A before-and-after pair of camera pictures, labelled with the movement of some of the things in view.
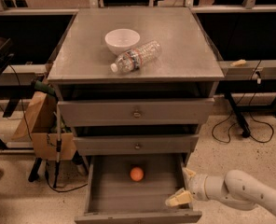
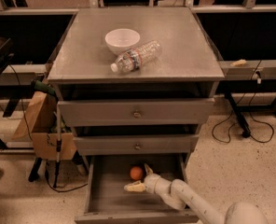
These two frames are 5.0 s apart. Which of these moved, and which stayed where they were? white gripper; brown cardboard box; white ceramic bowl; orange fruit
Moved: white gripper
Stayed: white ceramic bowl; brown cardboard box; orange fruit
